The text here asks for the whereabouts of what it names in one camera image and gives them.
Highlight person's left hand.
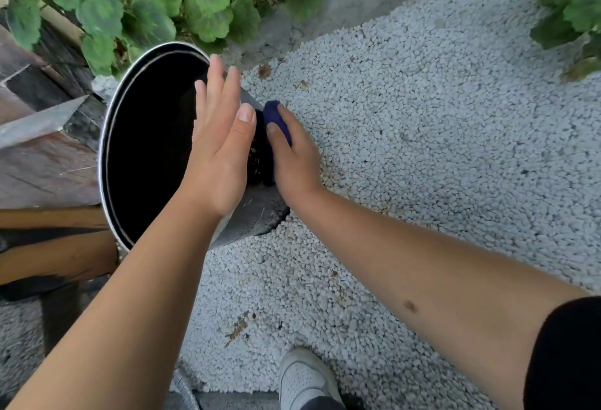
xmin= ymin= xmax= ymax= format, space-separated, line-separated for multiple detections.
xmin=181 ymin=54 xmax=258 ymax=223

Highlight person's right hand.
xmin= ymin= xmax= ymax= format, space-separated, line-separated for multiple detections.
xmin=265 ymin=104 xmax=326 ymax=211

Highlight dark blue cloth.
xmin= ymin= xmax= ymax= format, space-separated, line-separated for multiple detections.
xmin=261 ymin=101 xmax=293 ymax=148

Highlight grey metal bucket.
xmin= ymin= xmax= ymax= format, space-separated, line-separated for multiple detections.
xmin=97 ymin=42 xmax=290 ymax=252

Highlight person's left forearm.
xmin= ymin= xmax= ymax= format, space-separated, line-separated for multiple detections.
xmin=7 ymin=189 xmax=227 ymax=410

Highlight person's right forearm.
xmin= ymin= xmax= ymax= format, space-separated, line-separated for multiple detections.
xmin=286 ymin=186 xmax=590 ymax=410

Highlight round-leaved green plant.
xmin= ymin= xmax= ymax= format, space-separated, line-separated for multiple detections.
xmin=0 ymin=0 xmax=329 ymax=78

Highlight grey concrete planter edge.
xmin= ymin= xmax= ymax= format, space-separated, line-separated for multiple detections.
xmin=221 ymin=0 xmax=454 ymax=72

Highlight weathered dark wooden planks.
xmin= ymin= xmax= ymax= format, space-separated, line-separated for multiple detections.
xmin=0 ymin=10 xmax=108 ymax=209

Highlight brown wooden bench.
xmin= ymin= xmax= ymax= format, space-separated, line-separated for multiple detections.
xmin=0 ymin=205 xmax=119 ymax=356

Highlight white shoe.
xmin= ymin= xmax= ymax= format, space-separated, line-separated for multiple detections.
xmin=278 ymin=348 xmax=346 ymax=410

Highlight grey trouser leg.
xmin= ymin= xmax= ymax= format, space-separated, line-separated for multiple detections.
xmin=300 ymin=396 xmax=347 ymax=410

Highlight green leafy plant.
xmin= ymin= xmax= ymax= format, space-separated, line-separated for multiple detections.
xmin=413 ymin=0 xmax=601 ymax=84

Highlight black sleeve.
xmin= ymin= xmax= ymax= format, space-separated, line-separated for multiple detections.
xmin=523 ymin=296 xmax=601 ymax=410

